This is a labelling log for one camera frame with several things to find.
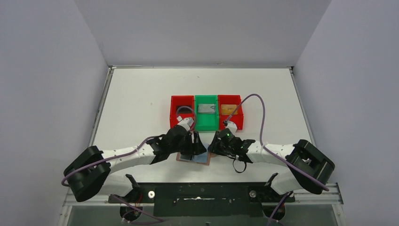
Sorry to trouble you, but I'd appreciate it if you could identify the tan leather card holder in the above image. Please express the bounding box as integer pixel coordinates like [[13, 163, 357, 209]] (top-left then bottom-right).
[[176, 142, 210, 165]]

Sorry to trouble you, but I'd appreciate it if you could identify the green plastic bin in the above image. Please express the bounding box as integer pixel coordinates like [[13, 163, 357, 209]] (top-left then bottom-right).
[[194, 95, 219, 131]]

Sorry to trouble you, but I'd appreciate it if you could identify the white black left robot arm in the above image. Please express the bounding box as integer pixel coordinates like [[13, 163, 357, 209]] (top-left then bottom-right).
[[61, 125, 207, 202]]

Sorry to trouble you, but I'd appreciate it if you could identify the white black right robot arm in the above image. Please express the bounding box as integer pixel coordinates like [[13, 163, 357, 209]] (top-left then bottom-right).
[[208, 129, 335, 195]]

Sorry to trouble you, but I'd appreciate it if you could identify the black card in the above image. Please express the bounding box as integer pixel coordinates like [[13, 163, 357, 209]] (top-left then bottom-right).
[[176, 105, 192, 114]]

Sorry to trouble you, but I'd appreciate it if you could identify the gold card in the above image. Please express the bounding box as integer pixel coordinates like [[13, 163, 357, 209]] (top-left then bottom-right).
[[220, 104, 237, 115]]

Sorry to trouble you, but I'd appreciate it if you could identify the silver card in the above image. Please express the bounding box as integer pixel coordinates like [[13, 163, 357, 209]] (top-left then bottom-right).
[[197, 104, 215, 114]]

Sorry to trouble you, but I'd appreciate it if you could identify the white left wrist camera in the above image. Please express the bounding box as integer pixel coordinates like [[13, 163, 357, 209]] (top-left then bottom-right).
[[177, 116, 194, 131]]

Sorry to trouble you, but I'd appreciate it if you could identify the black strap loop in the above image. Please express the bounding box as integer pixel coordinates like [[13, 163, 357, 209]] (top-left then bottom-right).
[[232, 156, 247, 174]]

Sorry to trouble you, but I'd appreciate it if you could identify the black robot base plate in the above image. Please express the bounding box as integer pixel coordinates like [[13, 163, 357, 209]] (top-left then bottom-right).
[[108, 182, 283, 218]]

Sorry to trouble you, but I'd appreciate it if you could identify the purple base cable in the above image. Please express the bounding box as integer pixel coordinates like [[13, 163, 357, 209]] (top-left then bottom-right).
[[111, 194, 165, 225]]

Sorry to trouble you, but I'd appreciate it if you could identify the aluminium table edge rail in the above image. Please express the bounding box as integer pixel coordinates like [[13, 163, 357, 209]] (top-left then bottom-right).
[[88, 65, 117, 146]]

